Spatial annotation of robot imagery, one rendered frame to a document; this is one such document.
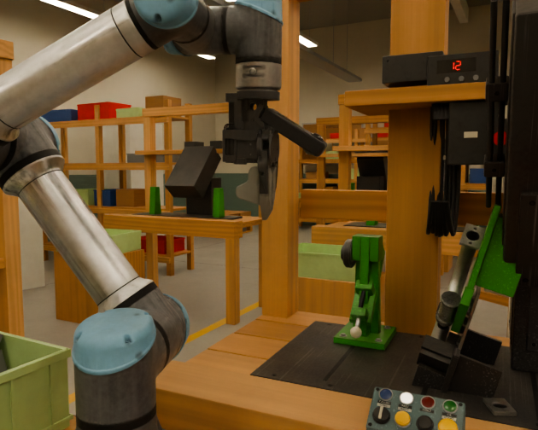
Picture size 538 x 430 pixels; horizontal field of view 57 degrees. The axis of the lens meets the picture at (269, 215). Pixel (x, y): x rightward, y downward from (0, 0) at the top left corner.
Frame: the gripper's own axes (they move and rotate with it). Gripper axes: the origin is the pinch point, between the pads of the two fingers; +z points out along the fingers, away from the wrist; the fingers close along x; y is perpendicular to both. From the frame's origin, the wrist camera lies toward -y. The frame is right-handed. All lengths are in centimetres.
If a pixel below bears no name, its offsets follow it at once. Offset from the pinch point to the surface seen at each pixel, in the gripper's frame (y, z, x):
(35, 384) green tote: 47, 36, 2
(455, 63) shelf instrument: -34, -30, -49
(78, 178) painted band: 516, 74, -723
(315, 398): -8.1, 36.8, -6.8
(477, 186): -159, 60, -694
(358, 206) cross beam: -12, 8, -70
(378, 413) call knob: -19.8, 32.3, 3.2
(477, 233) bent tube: -38.5, 6.6, -26.7
